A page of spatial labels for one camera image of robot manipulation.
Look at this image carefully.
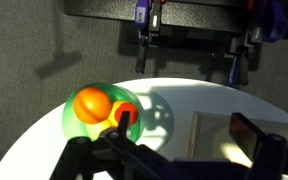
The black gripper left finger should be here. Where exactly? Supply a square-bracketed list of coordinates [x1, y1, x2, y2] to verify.
[117, 110, 132, 138]

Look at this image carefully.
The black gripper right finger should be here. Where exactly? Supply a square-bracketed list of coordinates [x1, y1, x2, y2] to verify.
[228, 112, 268, 162]

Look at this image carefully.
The green translucent plastic bowl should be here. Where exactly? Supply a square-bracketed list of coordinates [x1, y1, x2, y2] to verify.
[61, 82, 146, 145]

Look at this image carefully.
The slatted wooden tray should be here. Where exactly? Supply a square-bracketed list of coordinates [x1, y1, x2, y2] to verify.
[187, 111, 288, 169]

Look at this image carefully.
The orange fruit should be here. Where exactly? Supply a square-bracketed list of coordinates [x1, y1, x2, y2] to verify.
[72, 86, 114, 125]

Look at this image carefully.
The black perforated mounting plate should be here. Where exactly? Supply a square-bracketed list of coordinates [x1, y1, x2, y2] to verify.
[63, 0, 288, 35]

